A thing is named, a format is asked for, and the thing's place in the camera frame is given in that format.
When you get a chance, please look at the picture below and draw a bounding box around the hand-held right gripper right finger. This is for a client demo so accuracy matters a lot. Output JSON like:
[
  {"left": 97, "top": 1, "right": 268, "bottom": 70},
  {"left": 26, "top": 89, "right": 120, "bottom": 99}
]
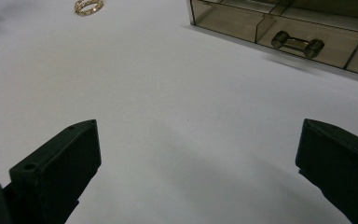
[{"left": 295, "top": 118, "right": 358, "bottom": 224}]

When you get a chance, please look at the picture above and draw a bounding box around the metal drawer handle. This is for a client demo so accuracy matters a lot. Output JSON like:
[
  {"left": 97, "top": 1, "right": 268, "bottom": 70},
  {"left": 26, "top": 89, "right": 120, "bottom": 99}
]
[{"left": 270, "top": 30, "right": 325, "bottom": 59}]

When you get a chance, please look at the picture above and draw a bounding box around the gold chain bracelet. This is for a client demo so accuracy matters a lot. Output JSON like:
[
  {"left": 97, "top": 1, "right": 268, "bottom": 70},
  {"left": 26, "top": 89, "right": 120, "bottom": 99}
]
[{"left": 74, "top": 0, "right": 104, "bottom": 17}]

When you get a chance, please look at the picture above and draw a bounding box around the smoked acrylic drawer box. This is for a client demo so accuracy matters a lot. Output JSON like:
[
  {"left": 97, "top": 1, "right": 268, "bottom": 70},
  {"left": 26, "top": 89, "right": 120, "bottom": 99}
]
[{"left": 186, "top": 0, "right": 358, "bottom": 79}]

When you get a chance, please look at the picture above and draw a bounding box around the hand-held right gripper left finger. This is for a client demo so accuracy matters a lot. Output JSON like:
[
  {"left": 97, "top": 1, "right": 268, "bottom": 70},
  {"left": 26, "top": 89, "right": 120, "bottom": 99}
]
[{"left": 2, "top": 119, "right": 103, "bottom": 224}]

